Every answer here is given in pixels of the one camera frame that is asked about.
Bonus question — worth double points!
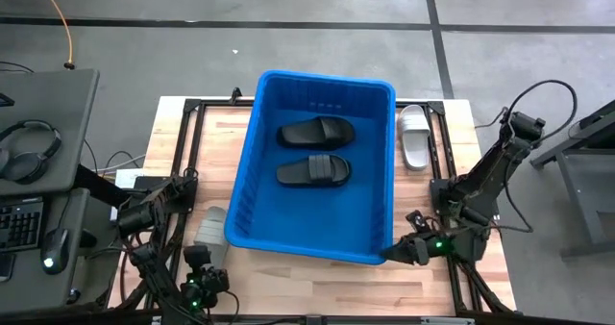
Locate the white slide sandal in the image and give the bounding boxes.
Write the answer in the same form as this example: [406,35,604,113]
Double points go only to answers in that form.
[396,104,432,172]

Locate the silver bracket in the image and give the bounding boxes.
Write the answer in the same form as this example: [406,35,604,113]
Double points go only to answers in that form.
[421,317,476,325]

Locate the orange cable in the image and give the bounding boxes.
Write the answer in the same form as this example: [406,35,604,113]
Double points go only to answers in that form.
[36,0,76,70]

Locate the black aluminium frame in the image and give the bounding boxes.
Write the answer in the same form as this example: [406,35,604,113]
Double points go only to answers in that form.
[108,96,518,316]

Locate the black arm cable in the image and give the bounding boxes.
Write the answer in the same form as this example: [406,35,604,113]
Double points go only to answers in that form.
[475,78,578,234]

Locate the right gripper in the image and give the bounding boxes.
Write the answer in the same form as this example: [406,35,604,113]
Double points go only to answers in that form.
[382,211,453,267]

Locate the black slide plain strap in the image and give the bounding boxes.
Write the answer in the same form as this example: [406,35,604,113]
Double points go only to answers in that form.
[276,115,357,151]

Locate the black headphones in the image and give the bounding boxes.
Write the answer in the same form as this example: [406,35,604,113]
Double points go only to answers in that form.
[0,119,62,186]

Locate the white power box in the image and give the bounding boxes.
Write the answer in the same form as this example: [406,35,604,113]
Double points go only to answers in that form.
[113,168,146,190]

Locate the grey desk top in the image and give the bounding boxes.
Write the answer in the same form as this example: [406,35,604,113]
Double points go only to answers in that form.
[0,68,101,196]

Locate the dark grey stand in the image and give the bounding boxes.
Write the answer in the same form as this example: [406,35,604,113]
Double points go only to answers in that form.
[528,98,615,262]

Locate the grey keyboard shelf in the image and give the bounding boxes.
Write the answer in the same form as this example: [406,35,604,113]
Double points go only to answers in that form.
[0,187,121,316]

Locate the grey slide sandal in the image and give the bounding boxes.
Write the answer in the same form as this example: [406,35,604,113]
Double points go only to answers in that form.
[192,206,231,271]

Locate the black computer mouse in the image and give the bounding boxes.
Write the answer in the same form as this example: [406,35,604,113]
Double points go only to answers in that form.
[40,227,71,276]

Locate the blue plastic bin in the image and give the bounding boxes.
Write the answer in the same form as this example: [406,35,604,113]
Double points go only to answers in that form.
[223,69,398,266]

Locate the black phone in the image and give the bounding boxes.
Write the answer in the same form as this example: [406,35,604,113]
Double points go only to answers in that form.
[0,252,15,283]

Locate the black slide banded strap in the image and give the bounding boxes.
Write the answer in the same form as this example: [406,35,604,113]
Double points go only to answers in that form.
[275,153,353,188]

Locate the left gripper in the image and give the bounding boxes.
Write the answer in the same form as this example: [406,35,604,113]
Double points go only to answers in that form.
[181,245,231,312]

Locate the black keyboard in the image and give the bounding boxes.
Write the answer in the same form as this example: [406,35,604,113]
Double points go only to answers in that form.
[0,197,45,253]

